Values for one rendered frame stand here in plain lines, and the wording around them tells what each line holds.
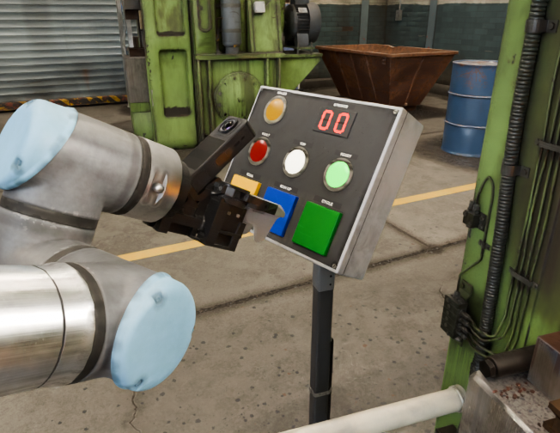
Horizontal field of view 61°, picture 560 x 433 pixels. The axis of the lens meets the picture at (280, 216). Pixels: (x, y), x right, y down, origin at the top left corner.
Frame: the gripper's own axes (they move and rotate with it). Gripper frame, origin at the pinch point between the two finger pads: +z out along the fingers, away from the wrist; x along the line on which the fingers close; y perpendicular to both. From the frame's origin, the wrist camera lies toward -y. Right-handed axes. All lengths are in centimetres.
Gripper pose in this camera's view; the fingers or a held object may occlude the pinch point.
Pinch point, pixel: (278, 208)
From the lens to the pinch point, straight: 70.9
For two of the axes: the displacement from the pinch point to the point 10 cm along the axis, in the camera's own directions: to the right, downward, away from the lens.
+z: 6.5, 2.2, 7.3
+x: 6.8, 2.9, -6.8
